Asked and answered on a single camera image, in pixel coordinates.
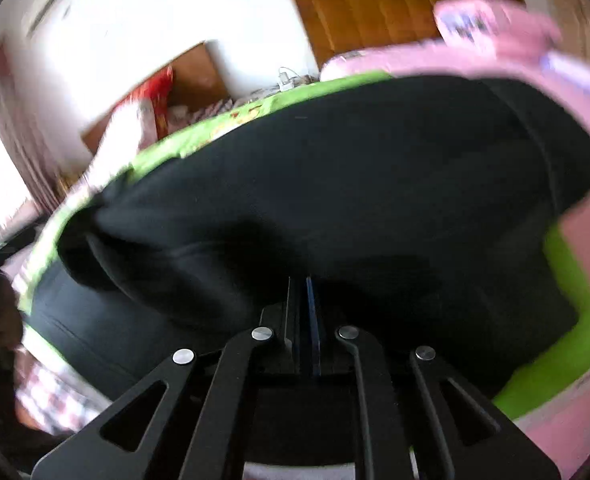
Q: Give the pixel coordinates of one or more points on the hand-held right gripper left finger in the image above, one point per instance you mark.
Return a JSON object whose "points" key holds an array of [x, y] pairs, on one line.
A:
{"points": [[295, 330]]}

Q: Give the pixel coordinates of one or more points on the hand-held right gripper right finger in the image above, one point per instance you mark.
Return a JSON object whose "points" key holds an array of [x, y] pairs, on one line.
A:
{"points": [[314, 330]]}

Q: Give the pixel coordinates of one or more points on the black pants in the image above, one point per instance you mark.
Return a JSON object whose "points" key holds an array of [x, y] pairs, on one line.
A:
{"points": [[325, 185]]}

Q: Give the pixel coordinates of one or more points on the striped cloth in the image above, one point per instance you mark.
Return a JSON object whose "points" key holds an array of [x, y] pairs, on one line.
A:
{"points": [[205, 110]]}

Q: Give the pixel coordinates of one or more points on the green printed bed sheet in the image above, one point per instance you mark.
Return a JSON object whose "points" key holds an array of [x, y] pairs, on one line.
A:
{"points": [[560, 350]]}

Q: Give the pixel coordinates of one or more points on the checkered cloth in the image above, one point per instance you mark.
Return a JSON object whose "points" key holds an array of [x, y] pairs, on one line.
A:
{"points": [[45, 395]]}

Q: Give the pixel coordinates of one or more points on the small wooden headboard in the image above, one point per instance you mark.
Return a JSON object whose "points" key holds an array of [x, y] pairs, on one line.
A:
{"points": [[195, 75]]}

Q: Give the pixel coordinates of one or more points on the red pillow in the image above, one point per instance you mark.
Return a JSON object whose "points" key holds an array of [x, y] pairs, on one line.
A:
{"points": [[157, 90]]}

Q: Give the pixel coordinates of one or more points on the large wooden headboard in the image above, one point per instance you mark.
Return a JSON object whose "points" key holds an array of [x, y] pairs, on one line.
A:
{"points": [[375, 10]]}

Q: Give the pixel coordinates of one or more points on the patterned curtain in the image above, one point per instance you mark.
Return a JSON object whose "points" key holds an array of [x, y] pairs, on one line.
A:
{"points": [[15, 125]]}

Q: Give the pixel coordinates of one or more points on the pink printed pillow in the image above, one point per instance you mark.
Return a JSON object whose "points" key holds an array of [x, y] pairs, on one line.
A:
{"points": [[515, 25]]}

